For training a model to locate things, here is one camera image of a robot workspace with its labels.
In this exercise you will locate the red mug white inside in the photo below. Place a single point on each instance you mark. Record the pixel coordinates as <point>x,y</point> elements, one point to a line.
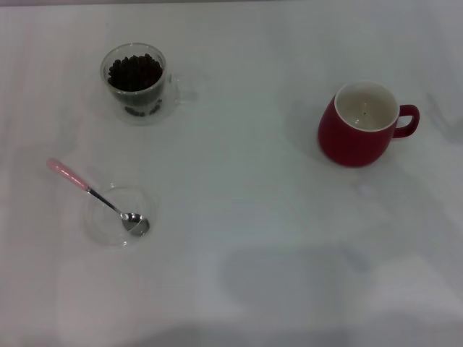
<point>343,144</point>

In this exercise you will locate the double-walled glass cup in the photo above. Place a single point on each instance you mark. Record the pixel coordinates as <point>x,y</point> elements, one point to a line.
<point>119,108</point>

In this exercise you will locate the coffee beans in glass cup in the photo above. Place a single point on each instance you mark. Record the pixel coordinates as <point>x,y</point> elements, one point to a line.
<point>134,72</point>

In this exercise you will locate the clear glass saucer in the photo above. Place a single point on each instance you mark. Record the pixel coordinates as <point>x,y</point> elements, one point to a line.
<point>105,231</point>

